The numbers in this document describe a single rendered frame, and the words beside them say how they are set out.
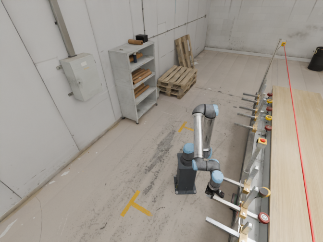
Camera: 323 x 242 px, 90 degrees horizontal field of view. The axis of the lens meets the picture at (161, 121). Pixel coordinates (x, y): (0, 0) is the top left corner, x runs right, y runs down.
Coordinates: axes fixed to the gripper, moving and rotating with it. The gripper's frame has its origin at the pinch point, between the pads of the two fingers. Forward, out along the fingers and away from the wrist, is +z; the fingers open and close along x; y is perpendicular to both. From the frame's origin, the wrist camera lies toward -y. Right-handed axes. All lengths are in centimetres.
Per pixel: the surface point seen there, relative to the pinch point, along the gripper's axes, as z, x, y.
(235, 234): -13.9, 25.6, -22.1
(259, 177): 19, -62, -44
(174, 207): 84, -9, 37
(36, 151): 27, 41, 235
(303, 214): -9, -18, -69
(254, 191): -32.2, -2.4, -25.7
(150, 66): -15, -221, 204
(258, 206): 19, -25, -45
